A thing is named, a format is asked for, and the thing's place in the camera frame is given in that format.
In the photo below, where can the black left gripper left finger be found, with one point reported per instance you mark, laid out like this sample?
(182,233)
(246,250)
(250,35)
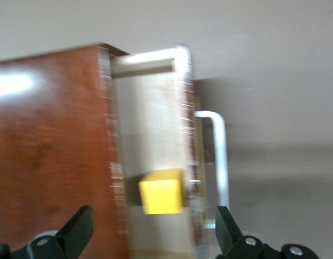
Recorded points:
(74,232)

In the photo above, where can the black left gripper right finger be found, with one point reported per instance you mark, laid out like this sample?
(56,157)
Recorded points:
(228,234)

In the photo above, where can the yellow cube block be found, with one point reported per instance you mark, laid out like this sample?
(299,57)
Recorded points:
(160,194)

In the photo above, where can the light wood drawer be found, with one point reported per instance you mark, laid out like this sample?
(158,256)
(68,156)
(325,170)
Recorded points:
(150,121)

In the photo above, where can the dark brown wooden cabinet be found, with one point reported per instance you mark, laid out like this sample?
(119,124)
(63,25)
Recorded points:
(47,135)

